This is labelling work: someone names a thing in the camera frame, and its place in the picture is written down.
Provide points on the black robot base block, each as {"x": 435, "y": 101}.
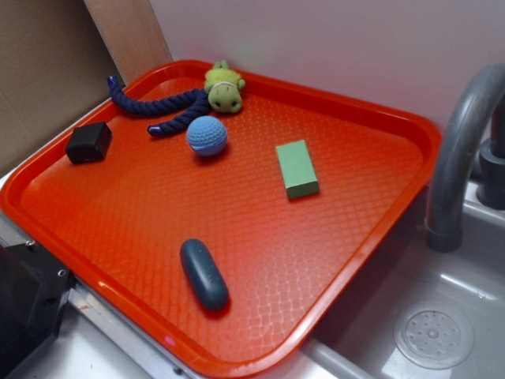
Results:
{"x": 34, "y": 291}

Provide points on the blue knitted ball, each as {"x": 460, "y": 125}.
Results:
{"x": 207, "y": 136}

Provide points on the red plastic tray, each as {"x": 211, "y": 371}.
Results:
{"x": 119, "y": 224}

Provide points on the green rectangular block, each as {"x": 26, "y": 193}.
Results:
{"x": 297, "y": 170}

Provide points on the dark blue oval capsule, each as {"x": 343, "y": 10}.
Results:
{"x": 204, "y": 276}

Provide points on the black cube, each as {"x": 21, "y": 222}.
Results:
{"x": 89, "y": 143}

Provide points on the grey sink faucet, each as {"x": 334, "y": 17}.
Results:
{"x": 468, "y": 128}

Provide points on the grey toy sink basin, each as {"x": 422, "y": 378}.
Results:
{"x": 355, "y": 338}

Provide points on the sink drain strainer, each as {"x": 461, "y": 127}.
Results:
{"x": 433, "y": 336}

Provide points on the cardboard panel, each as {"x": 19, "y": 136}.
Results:
{"x": 54, "y": 57}

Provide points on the green frog rope toy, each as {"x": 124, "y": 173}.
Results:
{"x": 221, "y": 93}

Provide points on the dark grey faucet handle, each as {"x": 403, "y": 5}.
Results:
{"x": 491, "y": 157}

